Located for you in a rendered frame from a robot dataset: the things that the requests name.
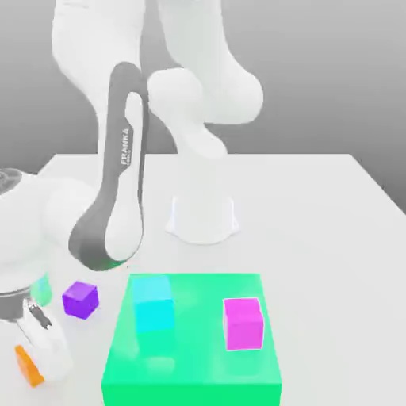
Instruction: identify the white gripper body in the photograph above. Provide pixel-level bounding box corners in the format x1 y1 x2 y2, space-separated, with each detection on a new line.
16 303 75 382

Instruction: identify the small orange cube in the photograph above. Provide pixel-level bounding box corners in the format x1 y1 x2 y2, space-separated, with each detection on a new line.
14 344 46 389

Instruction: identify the small purple cube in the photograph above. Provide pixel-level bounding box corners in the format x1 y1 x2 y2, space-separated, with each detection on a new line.
61 280 100 320

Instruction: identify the small cyan cube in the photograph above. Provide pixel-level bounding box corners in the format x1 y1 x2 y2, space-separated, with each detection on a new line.
131 274 176 334

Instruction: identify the small magenta cube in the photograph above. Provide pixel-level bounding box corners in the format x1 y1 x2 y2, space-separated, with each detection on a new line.
222 297 266 352

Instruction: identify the large green box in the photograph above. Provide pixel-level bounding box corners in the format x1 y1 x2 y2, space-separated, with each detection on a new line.
101 273 283 406

